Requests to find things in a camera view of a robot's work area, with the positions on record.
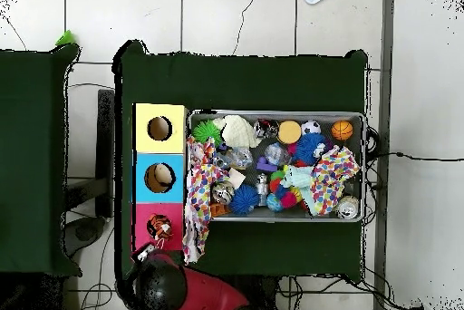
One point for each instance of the orange plush toy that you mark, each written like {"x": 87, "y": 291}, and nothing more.
{"x": 159, "y": 224}

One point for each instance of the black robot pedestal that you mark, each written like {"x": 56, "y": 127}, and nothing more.
{"x": 264, "y": 295}

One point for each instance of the orange foam cylinder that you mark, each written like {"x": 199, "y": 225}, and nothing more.
{"x": 289, "y": 131}

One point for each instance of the blue spiky ball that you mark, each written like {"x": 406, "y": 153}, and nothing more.
{"x": 306, "y": 148}
{"x": 243, "y": 199}

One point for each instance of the mint green knitted cloth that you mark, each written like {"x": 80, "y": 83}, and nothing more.
{"x": 295, "y": 177}

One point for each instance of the multicoloured spiky caterpillar toy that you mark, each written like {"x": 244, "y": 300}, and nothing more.
{"x": 284, "y": 194}

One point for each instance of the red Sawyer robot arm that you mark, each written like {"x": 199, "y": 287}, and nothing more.
{"x": 210, "y": 293}

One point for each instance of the wooden box with three holes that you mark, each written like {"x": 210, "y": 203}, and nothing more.
{"x": 174, "y": 143}

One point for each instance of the shallow metal mesh bin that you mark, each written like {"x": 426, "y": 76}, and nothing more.
{"x": 348, "y": 117}

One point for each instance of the cream knitted cloth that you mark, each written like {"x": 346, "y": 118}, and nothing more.
{"x": 237, "y": 130}

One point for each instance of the dark green tablecloth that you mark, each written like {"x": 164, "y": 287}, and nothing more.
{"x": 235, "y": 81}
{"x": 32, "y": 143}

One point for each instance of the colourful dotted cloth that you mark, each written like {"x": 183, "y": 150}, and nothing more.
{"x": 197, "y": 197}
{"x": 199, "y": 150}
{"x": 331, "y": 179}

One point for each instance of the green spiky ball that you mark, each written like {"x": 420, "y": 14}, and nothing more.
{"x": 204, "y": 131}

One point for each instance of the bright green object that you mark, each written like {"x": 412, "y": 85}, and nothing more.
{"x": 66, "y": 38}

